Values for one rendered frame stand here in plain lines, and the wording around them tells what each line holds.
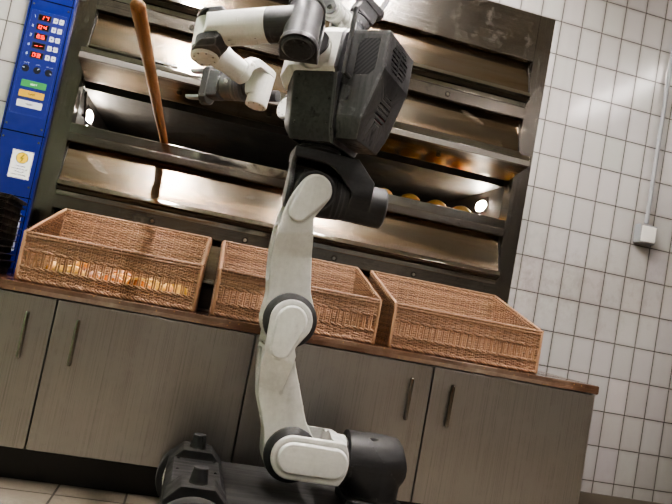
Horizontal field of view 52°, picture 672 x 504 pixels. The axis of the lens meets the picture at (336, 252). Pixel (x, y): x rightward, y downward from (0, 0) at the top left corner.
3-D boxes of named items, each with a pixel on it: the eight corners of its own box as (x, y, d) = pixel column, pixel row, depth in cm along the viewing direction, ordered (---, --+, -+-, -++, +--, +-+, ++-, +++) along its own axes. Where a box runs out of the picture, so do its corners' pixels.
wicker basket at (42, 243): (47, 279, 254) (63, 207, 256) (199, 307, 264) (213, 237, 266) (9, 279, 206) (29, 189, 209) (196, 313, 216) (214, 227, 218)
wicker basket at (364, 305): (207, 309, 265) (221, 239, 267) (347, 334, 275) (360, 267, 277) (207, 315, 218) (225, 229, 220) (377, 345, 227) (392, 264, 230)
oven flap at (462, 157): (77, 56, 247) (84, 80, 266) (529, 166, 280) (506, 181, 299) (79, 50, 247) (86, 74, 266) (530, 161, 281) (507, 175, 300)
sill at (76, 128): (71, 135, 265) (73, 125, 265) (498, 230, 299) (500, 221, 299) (68, 132, 259) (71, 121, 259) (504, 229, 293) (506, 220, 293)
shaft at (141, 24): (143, 12, 133) (146, -2, 133) (127, 8, 133) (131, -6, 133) (169, 158, 301) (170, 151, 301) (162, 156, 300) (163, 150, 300)
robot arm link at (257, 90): (225, 97, 202) (258, 99, 197) (234, 65, 204) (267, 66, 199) (243, 115, 212) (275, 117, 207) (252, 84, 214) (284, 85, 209)
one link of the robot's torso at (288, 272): (302, 346, 195) (333, 188, 199) (313, 353, 178) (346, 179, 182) (250, 337, 192) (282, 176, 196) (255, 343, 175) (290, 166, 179)
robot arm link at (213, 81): (200, 58, 207) (233, 59, 203) (217, 70, 216) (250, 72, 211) (192, 98, 206) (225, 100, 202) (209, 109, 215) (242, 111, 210)
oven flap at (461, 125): (86, 55, 261) (99, 15, 269) (515, 160, 295) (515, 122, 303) (86, 47, 257) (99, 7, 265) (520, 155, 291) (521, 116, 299)
